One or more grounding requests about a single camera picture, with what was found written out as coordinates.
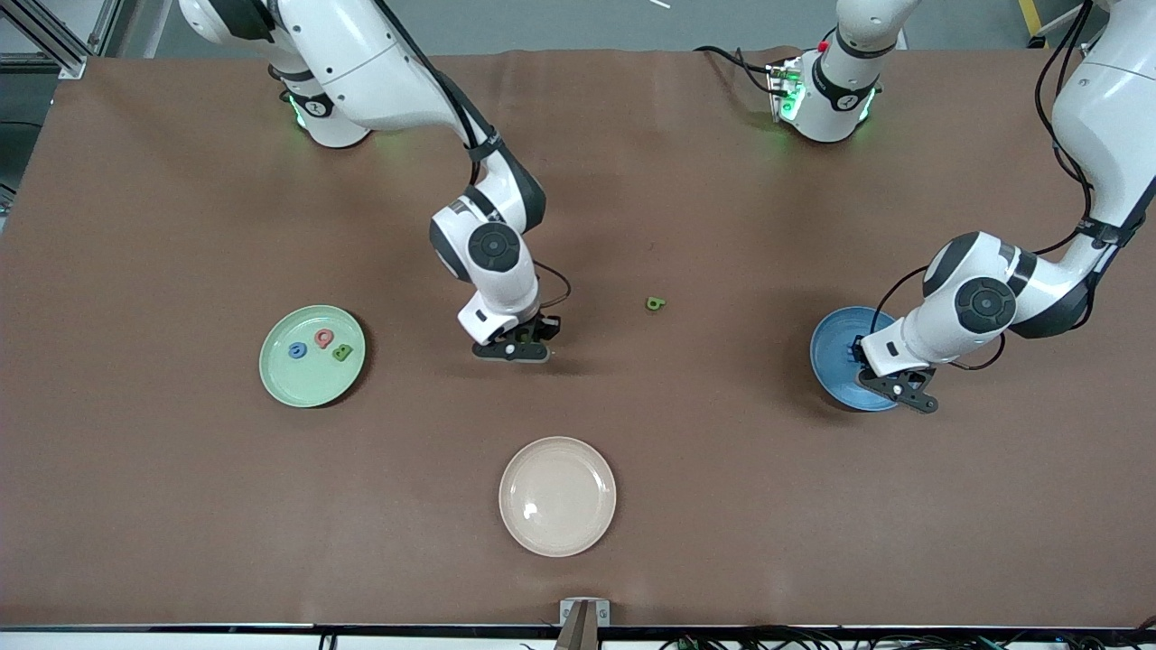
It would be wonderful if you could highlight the aluminium frame profile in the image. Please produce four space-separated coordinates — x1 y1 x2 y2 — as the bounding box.
0 0 123 80

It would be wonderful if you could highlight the black cable bundle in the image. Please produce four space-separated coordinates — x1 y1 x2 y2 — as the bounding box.
659 618 1156 650

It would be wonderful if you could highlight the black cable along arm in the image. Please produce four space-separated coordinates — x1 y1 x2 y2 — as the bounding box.
375 0 573 315
870 0 1101 373

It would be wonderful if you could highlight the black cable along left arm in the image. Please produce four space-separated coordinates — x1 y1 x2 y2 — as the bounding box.
870 0 1101 373

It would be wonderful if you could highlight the brown table cover cloth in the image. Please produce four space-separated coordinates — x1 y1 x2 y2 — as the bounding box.
0 47 1156 628

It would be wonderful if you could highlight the light green plate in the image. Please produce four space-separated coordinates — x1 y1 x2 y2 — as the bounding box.
259 305 367 408

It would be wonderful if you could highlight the beige plate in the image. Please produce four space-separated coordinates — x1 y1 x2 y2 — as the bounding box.
499 437 618 558

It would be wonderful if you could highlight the blue plate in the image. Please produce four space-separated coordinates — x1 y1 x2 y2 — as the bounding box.
809 306 904 413

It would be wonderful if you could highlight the brown tapered pole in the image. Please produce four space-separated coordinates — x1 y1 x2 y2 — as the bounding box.
554 603 592 650

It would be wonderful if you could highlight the black left arm base cable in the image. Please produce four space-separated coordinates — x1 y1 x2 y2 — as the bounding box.
694 43 779 96

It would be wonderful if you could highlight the black cable along right arm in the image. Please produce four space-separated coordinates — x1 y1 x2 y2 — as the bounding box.
375 0 573 315

